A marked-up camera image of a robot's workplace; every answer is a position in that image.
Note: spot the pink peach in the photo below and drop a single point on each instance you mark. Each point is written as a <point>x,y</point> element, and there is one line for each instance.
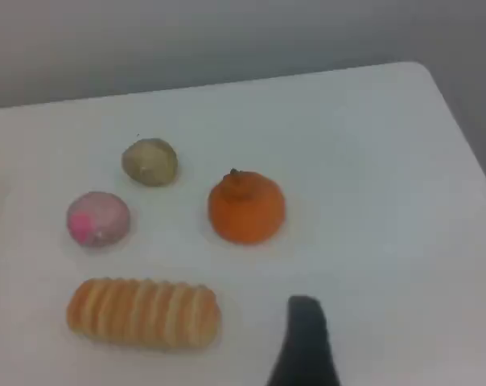
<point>100,219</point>

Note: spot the brownish green round fruit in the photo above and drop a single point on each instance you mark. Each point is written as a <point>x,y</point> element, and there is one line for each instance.
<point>150,163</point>

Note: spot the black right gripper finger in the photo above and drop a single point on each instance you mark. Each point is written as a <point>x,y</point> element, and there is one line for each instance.
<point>305,346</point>

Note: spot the orange fruit with stem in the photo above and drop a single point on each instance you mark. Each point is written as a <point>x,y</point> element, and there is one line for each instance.
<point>247,213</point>

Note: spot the striped long bread roll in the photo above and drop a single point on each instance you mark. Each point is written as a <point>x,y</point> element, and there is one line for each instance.
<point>142,313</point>

